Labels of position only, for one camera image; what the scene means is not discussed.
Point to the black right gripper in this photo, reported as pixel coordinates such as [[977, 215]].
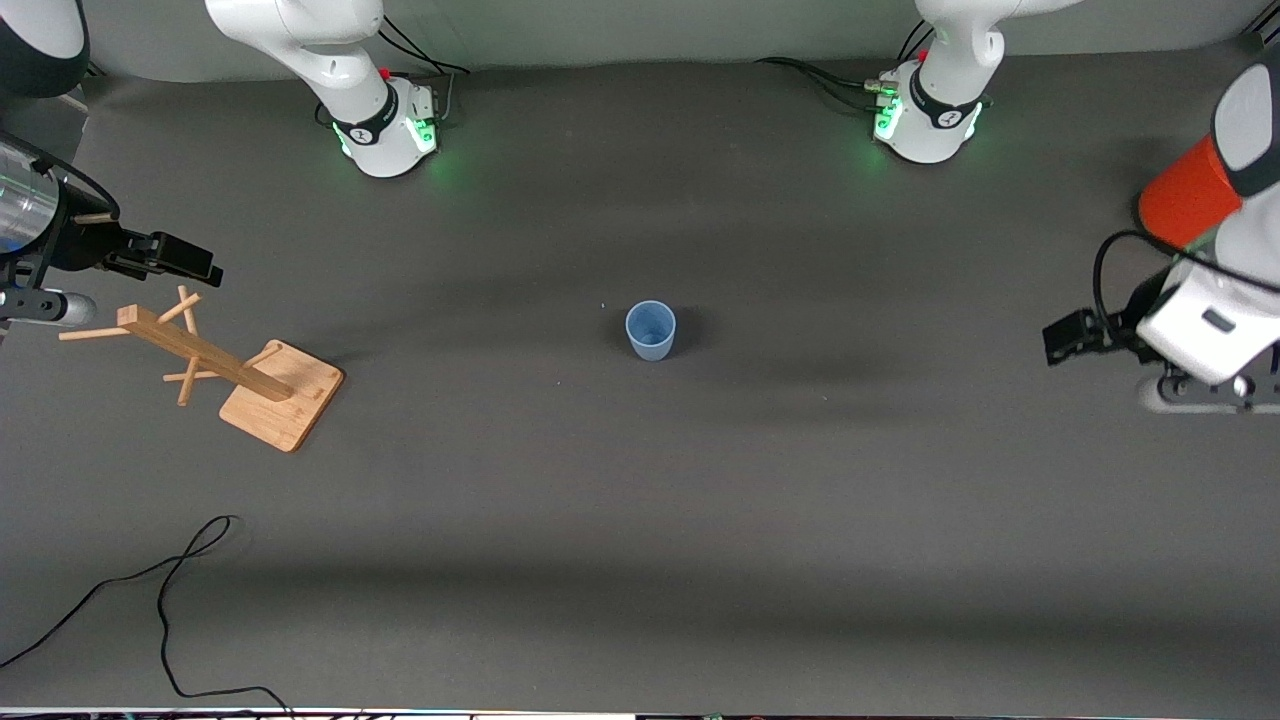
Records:
[[72, 245]]

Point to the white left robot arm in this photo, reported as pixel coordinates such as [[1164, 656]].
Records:
[[940, 110]]

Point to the wooden cup rack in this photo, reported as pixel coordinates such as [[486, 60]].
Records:
[[280, 395]]

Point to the light blue cup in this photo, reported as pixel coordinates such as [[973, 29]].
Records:
[[651, 330]]

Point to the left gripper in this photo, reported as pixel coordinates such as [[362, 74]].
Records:
[[1122, 327]]

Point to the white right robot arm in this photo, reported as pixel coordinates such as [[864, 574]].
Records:
[[350, 70]]

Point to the orange cylinder with grey top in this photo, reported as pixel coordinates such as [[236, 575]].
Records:
[[1185, 200]]

